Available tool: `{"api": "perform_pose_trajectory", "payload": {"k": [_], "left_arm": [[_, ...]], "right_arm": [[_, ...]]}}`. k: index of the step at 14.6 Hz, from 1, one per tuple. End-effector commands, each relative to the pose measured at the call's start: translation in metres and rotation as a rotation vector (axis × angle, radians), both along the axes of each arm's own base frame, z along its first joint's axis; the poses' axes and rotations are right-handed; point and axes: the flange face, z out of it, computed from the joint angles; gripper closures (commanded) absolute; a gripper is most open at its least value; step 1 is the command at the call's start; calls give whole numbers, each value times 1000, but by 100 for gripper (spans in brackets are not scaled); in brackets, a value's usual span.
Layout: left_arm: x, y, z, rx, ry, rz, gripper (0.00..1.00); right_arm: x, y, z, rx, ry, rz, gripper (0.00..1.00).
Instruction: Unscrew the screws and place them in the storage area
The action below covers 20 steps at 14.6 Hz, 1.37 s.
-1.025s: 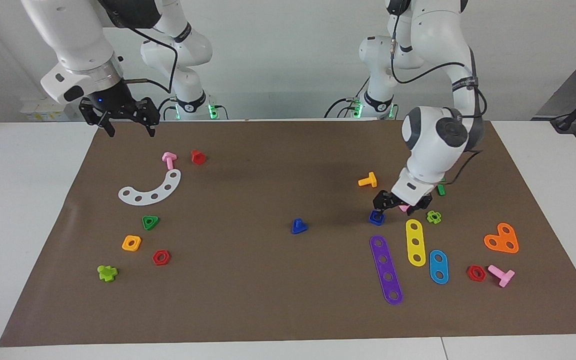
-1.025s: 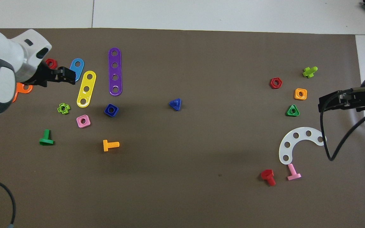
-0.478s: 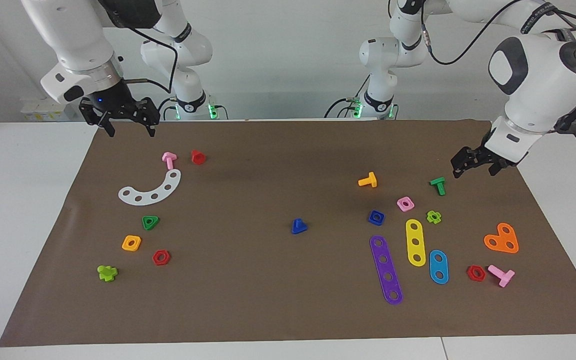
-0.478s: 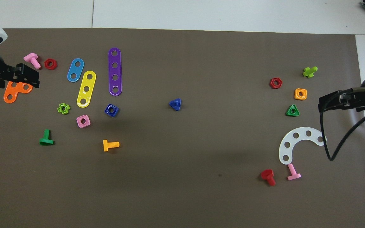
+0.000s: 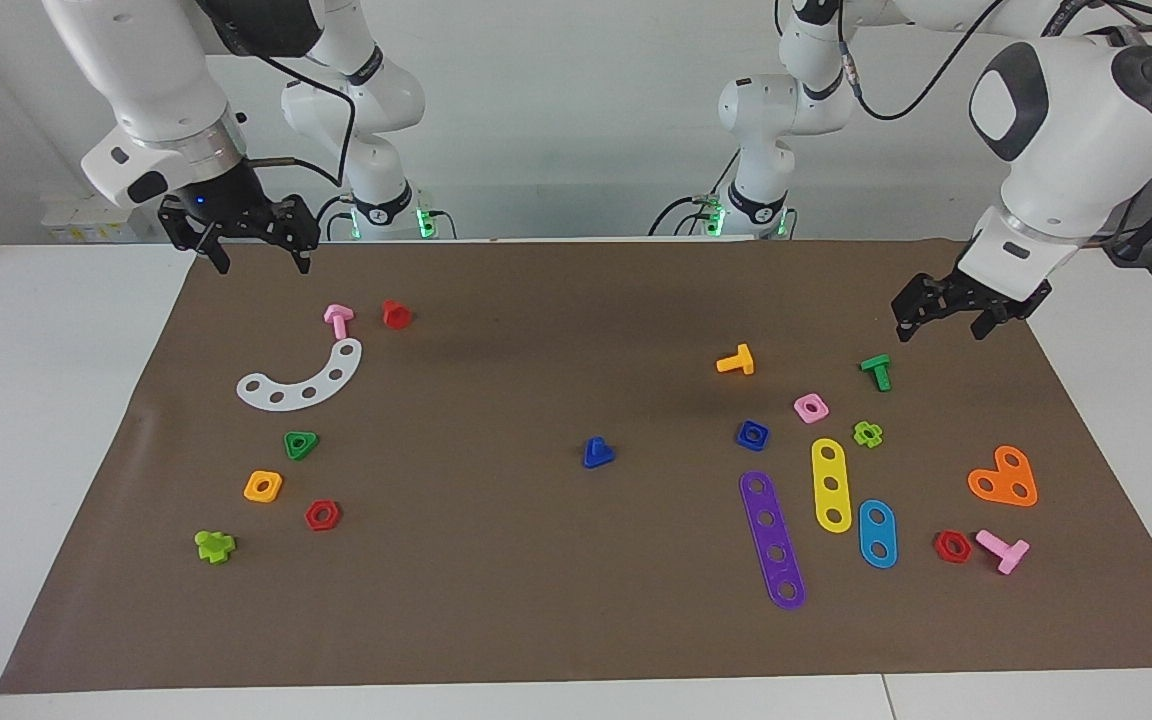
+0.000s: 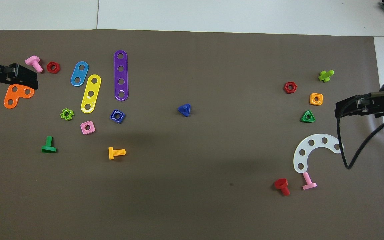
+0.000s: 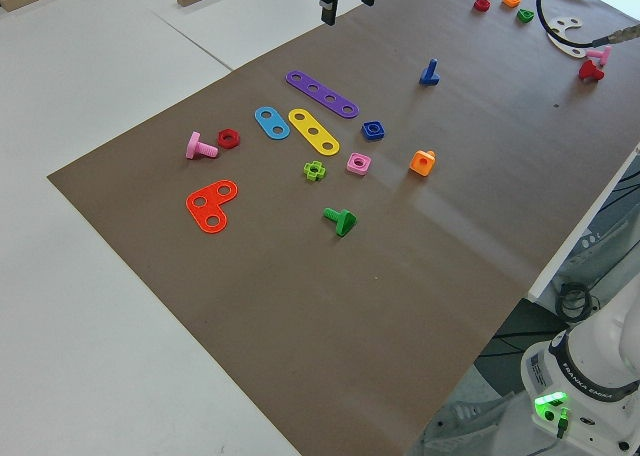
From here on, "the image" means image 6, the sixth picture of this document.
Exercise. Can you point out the lime green cross nut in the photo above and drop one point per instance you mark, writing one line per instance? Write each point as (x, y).
(62, 114)

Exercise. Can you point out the orange plastic bolt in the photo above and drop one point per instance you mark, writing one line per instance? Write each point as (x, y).
(118, 152)

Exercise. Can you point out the orange heart-shaped plate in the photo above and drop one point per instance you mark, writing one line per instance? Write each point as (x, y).
(18, 97)

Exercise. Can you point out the blue two-hole plate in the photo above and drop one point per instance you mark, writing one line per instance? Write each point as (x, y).
(79, 74)

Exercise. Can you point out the purple four-hole plate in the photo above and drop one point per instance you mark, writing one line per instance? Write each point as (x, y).
(121, 62)

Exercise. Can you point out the pink square nut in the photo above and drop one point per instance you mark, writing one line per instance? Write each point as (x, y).
(92, 130)

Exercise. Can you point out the red hexagon nut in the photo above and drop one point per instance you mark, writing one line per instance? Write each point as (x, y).
(286, 87)
(48, 67)

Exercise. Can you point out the orange square nut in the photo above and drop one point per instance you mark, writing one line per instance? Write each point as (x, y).
(312, 102)

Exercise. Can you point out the blue square nut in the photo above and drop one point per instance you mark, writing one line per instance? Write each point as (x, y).
(122, 119)

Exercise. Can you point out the green triangle nut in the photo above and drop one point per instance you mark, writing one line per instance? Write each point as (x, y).
(303, 119)

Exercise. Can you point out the pink plastic bolt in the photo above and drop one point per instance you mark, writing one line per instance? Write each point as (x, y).
(33, 61)
(307, 178)

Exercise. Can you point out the white curved five-hole plate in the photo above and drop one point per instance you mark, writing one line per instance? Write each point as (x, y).
(317, 140)

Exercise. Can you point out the blue triangle-head bolt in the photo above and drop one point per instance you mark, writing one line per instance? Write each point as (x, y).
(182, 110)

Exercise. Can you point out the brown table mat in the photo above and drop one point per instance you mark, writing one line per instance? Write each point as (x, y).
(212, 50)

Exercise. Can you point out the green plastic bolt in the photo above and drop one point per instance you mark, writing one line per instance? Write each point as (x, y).
(48, 143)

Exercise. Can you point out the red plastic bolt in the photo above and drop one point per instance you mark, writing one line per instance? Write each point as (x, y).
(281, 183)

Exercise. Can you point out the yellow three-hole plate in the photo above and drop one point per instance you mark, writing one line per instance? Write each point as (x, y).
(92, 87)

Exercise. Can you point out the lime green cross-head bolt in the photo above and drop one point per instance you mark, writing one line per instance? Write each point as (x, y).
(325, 76)

